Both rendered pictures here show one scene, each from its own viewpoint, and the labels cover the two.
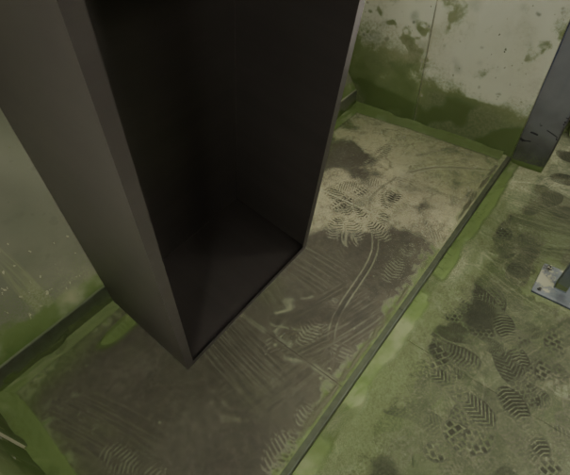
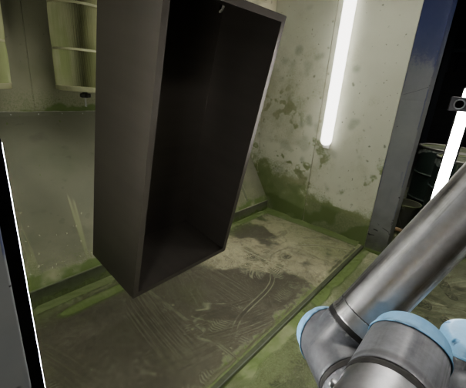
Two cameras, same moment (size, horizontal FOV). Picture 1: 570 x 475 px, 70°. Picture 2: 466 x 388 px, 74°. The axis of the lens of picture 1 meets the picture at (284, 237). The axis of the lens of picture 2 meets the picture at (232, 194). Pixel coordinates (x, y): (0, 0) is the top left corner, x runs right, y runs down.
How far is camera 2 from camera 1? 62 cm
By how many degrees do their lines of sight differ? 28
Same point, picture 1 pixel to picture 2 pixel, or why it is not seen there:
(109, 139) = (155, 81)
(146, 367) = (92, 332)
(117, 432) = (55, 372)
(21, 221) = (41, 215)
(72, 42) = (159, 37)
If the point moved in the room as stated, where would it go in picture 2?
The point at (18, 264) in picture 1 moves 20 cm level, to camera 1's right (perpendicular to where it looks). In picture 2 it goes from (28, 241) to (63, 242)
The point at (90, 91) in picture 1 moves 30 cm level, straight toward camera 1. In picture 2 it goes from (157, 58) to (192, 52)
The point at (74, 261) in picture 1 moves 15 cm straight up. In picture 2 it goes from (65, 251) to (62, 229)
